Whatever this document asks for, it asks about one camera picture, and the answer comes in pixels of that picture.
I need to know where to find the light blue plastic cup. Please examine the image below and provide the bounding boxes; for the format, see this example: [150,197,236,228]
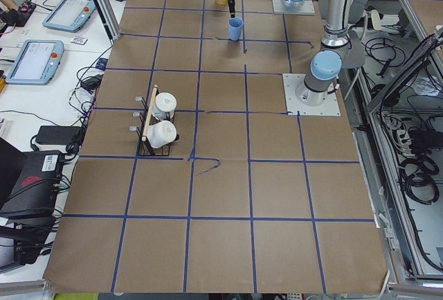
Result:
[228,17,244,41]

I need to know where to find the white mug upper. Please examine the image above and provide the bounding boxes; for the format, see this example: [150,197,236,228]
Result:
[152,92,177,120]

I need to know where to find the white mug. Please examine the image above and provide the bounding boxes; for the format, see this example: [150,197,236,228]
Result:
[152,92,177,120]
[147,121,177,148]

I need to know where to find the white mug lower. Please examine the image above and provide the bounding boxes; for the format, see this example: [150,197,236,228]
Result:
[147,121,177,148]

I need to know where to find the teach pendant far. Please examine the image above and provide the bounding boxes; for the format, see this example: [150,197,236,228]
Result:
[42,0,96,33]

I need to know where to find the teach pendant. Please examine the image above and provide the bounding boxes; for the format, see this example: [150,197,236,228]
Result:
[42,0,96,33]
[6,39,64,85]

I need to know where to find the teach pendant near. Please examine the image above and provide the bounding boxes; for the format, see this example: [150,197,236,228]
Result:
[6,39,64,85]

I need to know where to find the black power adapter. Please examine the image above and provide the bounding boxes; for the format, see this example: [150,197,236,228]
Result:
[30,125,80,150]

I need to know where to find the black laptop computer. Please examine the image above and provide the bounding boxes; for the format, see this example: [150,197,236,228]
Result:
[0,136,70,227]

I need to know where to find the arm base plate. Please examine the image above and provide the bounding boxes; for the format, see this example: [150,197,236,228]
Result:
[272,0,315,16]
[282,73,341,116]

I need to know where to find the black wire cup rack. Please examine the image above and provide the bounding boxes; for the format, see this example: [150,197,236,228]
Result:
[129,85,179,157]

